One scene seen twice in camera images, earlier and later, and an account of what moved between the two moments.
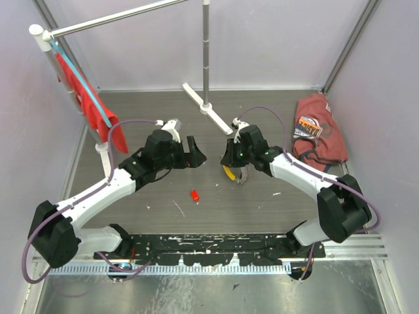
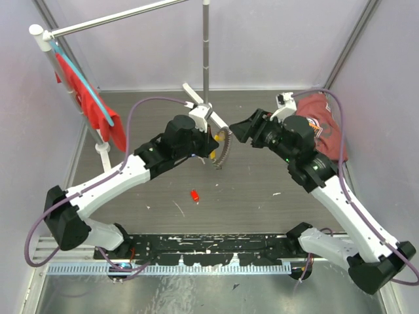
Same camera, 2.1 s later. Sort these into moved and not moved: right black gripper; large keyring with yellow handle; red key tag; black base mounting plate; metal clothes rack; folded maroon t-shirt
Moved: large keyring with yellow handle; right black gripper
Not moved: metal clothes rack; black base mounting plate; red key tag; folded maroon t-shirt
